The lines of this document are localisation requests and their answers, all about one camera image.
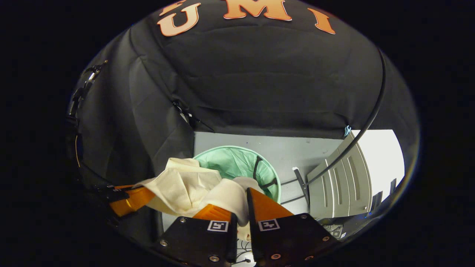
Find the cream collared shirt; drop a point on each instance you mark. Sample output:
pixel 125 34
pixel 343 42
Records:
pixel 182 189

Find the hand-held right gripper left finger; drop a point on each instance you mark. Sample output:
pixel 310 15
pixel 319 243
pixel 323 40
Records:
pixel 196 241

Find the black clothes rail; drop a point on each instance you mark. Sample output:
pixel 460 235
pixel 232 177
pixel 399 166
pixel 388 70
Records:
pixel 373 118

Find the white-topped grey drawer cabinet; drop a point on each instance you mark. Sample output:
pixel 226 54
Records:
pixel 345 185

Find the green laundry hamper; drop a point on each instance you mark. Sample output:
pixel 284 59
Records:
pixel 237 163

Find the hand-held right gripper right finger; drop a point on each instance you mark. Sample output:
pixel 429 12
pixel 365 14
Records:
pixel 289 237

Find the black backdrop cloth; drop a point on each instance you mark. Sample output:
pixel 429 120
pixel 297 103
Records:
pixel 259 81

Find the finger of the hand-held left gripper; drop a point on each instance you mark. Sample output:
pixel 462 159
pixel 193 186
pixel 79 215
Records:
pixel 113 193
pixel 131 202

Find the black metal clamp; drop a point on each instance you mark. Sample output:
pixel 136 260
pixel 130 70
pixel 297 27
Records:
pixel 87 79

